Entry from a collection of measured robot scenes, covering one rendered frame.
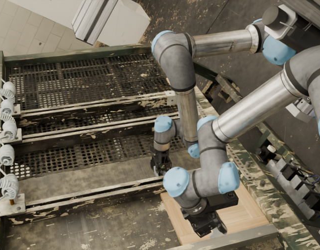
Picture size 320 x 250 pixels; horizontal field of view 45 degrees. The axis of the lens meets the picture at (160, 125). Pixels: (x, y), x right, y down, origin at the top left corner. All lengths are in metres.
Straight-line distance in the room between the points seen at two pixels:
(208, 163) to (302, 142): 1.92
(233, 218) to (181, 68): 0.75
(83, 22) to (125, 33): 4.51
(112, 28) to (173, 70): 4.01
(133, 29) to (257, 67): 2.43
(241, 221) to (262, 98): 0.93
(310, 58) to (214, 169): 0.37
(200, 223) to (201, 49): 0.66
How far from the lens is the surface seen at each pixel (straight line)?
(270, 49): 1.52
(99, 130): 2.11
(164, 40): 1.45
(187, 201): 1.06
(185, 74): 1.36
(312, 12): 1.04
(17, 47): 6.89
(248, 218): 1.79
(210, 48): 1.51
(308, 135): 2.89
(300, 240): 1.74
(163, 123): 1.63
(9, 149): 1.84
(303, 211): 1.88
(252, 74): 3.44
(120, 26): 5.36
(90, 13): 0.90
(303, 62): 0.85
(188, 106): 1.45
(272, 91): 0.91
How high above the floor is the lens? 2.28
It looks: 32 degrees down
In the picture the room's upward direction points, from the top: 71 degrees counter-clockwise
